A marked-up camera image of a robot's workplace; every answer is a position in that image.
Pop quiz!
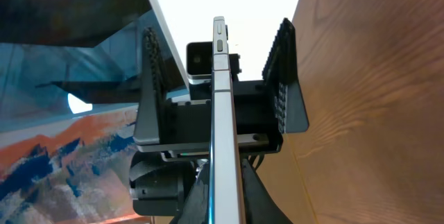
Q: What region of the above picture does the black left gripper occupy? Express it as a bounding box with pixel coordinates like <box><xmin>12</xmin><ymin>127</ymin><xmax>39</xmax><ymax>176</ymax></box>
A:
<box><xmin>129</xmin><ymin>28</ymin><xmax>283</xmax><ymax>216</ymax></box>

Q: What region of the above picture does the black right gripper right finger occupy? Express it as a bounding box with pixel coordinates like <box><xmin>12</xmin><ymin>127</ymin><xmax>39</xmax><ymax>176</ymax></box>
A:
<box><xmin>241</xmin><ymin>159</ymin><xmax>292</xmax><ymax>224</ymax></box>

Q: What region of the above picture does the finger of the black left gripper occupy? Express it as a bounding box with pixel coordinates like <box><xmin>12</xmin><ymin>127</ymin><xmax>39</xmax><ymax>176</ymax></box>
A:
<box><xmin>262</xmin><ymin>18</ymin><xmax>309</xmax><ymax>133</ymax></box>

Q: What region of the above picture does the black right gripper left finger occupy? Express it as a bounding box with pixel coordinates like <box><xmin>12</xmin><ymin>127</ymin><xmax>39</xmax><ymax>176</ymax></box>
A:
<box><xmin>170</xmin><ymin>163</ymin><xmax>210</xmax><ymax>224</ymax></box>

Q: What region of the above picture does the black flip smartphone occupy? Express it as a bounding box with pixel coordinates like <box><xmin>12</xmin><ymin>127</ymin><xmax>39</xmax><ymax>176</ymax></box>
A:
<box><xmin>209</xmin><ymin>16</ymin><xmax>246</xmax><ymax>224</ymax></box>

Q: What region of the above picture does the colourful wall painting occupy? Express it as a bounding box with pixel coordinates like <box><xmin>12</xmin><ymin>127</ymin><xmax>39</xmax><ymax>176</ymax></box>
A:
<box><xmin>1</xmin><ymin>107</ymin><xmax>153</xmax><ymax>223</ymax></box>

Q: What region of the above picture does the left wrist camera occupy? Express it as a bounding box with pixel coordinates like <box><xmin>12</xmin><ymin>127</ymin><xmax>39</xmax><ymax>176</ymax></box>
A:
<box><xmin>186</xmin><ymin>42</ymin><xmax>212</xmax><ymax>85</ymax></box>

